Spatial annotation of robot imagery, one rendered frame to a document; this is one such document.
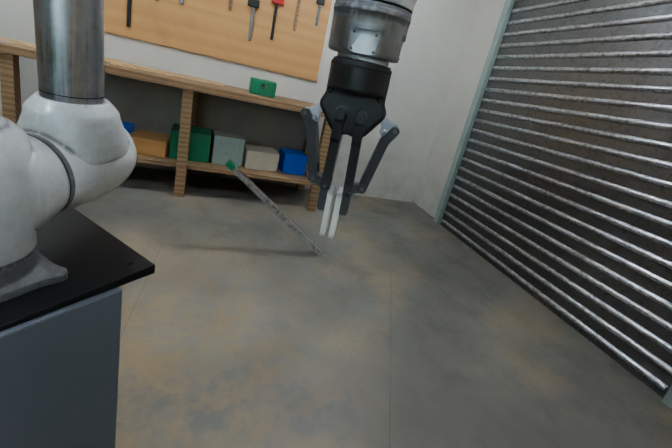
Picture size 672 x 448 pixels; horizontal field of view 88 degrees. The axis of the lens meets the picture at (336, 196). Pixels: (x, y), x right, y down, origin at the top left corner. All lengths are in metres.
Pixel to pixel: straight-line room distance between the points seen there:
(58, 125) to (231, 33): 2.63
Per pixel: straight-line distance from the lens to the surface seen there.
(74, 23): 0.79
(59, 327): 0.76
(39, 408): 0.85
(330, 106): 0.45
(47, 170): 0.74
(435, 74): 3.87
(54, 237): 0.93
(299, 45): 3.37
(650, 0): 2.78
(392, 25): 0.42
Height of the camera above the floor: 1.04
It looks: 17 degrees down
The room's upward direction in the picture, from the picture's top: 13 degrees clockwise
